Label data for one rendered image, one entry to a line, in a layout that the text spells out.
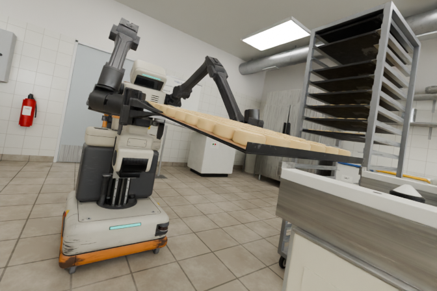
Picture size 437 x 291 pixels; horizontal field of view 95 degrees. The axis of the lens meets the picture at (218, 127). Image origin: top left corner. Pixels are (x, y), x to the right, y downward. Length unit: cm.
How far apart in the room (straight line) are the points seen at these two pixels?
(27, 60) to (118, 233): 336
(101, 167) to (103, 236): 47
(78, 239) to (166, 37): 403
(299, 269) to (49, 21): 443
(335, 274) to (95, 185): 162
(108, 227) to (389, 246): 142
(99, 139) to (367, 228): 159
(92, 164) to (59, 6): 329
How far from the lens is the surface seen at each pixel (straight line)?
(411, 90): 205
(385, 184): 53
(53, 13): 450
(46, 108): 425
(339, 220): 25
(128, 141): 143
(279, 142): 33
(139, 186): 181
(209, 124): 37
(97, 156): 169
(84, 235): 150
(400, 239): 24
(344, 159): 49
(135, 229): 156
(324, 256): 25
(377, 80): 146
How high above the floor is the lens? 93
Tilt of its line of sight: 1 degrees up
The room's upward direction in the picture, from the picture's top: 9 degrees clockwise
